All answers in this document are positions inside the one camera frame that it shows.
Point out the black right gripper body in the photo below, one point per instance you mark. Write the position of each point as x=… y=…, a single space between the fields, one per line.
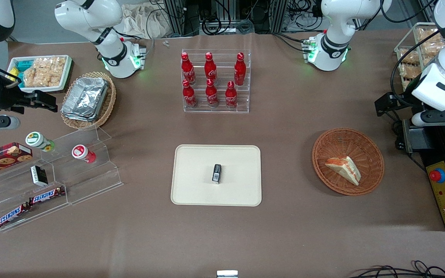
x=7 y=97

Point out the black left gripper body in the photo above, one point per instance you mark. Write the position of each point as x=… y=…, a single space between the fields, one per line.
x=401 y=99

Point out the triangular sandwich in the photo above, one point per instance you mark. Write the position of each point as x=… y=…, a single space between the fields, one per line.
x=346 y=169

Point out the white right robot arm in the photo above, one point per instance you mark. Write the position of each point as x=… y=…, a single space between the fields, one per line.
x=110 y=50

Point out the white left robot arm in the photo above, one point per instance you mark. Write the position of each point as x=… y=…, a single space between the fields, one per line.
x=332 y=42

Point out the white rectangular snack tray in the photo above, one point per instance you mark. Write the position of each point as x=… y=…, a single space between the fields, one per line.
x=68 y=65

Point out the light wicker basket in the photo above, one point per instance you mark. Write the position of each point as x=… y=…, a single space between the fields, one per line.
x=108 y=104

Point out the brown wicker basket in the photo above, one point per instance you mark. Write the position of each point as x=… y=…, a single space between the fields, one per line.
x=330 y=143

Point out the beige plastic tray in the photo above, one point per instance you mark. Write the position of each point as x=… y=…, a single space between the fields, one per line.
x=195 y=173

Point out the rice cracker snack bag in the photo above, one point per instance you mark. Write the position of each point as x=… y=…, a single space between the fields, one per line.
x=45 y=71

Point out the yellow packet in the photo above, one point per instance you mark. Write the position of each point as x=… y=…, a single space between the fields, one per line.
x=13 y=74

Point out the green lidded cup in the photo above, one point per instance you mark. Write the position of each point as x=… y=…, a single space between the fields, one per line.
x=37 y=139

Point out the teal packet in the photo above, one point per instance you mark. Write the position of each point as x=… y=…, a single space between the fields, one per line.
x=24 y=65

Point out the aluminium foil container stack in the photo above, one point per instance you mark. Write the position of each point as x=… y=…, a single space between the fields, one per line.
x=85 y=98

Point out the grey metal plate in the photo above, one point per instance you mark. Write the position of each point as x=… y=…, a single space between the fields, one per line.
x=417 y=139

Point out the red lidded cup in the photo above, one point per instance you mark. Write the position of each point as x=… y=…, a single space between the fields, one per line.
x=81 y=152

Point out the red cookie box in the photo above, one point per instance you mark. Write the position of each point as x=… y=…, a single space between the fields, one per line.
x=2 y=158

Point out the black machine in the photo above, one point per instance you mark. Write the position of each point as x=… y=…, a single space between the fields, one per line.
x=439 y=154

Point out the black and white small box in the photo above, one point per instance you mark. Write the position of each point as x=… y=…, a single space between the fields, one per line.
x=39 y=175

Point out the red emergency stop button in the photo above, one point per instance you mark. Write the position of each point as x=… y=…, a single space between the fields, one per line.
x=437 y=175

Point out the clear acrylic step stand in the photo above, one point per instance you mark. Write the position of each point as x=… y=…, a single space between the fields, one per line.
x=91 y=181

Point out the snickers chocolate bar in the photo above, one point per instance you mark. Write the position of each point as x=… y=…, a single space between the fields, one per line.
x=12 y=215
x=46 y=195

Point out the white cloth bag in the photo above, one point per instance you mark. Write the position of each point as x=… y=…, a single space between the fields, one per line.
x=145 y=21

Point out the small grey clip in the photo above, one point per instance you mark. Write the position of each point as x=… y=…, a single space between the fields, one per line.
x=165 y=43

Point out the clear acrylic bottle rack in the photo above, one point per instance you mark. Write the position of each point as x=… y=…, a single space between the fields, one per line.
x=245 y=104

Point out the red cola bottle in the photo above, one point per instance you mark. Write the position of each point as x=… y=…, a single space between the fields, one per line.
x=189 y=94
x=240 y=69
x=231 y=96
x=210 y=67
x=187 y=67
x=211 y=94

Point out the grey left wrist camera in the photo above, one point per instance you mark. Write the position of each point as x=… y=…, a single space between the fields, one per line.
x=439 y=119

